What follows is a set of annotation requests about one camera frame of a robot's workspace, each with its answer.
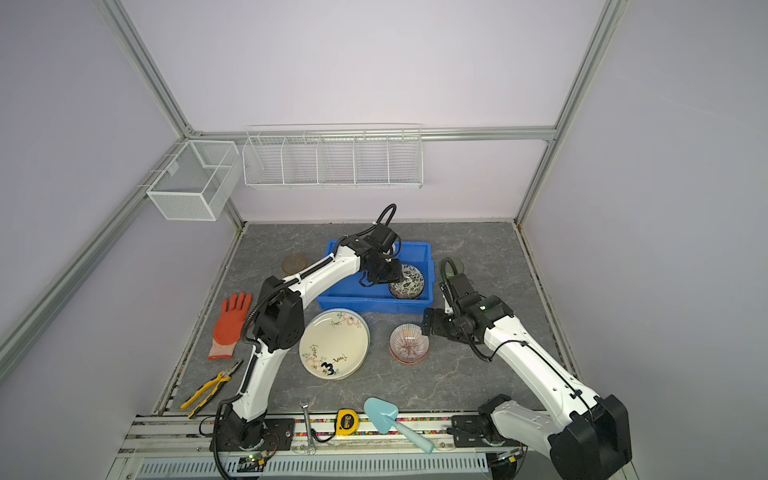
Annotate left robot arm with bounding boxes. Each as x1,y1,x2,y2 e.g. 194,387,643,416
210,222,402,452

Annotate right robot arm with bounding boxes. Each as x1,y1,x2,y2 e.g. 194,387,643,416
422,257,633,479

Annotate blue plastic bin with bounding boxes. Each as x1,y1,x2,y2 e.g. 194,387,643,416
316,242,436,316

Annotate green glass cup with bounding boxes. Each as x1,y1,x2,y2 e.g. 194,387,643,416
439,257,465,281

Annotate red striped bowl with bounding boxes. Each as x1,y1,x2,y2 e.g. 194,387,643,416
389,323,430,365

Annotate amber glass cup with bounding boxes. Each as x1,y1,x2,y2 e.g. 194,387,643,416
281,253,309,275

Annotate floral cream plate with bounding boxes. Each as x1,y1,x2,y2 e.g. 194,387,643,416
299,308,371,381

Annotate teal garden trowel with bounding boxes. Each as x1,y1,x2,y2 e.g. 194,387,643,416
364,397,434,454

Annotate white vent grille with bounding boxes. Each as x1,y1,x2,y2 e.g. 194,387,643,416
133,452,490,479

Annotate yellow tape measure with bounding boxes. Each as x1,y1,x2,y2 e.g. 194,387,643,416
334,409,360,436

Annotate orange work glove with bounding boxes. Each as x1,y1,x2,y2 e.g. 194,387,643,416
207,292,253,360

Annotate white mesh box basket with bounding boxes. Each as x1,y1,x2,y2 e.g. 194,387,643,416
147,140,242,221

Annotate silver wrench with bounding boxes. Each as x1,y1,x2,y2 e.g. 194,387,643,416
299,398,316,455

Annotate white wire shelf basket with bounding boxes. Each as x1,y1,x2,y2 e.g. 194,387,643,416
242,123,424,189

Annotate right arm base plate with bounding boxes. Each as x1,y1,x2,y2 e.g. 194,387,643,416
446,414,523,448

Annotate yellow handled pliers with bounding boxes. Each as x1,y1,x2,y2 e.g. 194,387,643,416
180,360,243,418

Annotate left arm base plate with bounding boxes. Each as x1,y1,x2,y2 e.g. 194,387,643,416
210,417,295,452

